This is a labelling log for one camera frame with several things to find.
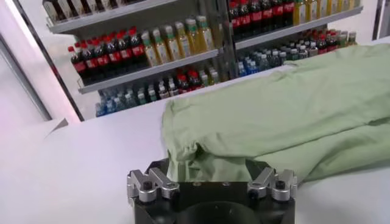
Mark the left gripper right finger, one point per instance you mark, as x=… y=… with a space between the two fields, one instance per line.
x=280 y=185

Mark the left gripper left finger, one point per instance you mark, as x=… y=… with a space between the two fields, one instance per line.
x=152 y=185

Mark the light green T-shirt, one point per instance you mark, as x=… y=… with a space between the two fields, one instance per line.
x=274 y=115

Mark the small clear green bottle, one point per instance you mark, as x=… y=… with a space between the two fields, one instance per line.
x=120 y=103
x=274 y=59
x=262 y=62
x=131 y=100

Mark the small blue water bottle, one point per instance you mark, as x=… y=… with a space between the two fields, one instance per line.
x=252 y=66
x=242 y=69
x=109 y=106

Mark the small red cap cola bottle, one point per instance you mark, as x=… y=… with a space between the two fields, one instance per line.
x=194 y=80
x=322 y=45
x=331 y=42
x=182 y=83

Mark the drink display shelf unit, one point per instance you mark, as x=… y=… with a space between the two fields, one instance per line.
x=146 y=72
x=289 y=30

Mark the grey window frame bar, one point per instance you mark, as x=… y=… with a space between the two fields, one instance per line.
x=28 y=82

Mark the black window frame bar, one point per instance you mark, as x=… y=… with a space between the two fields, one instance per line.
x=49 y=61

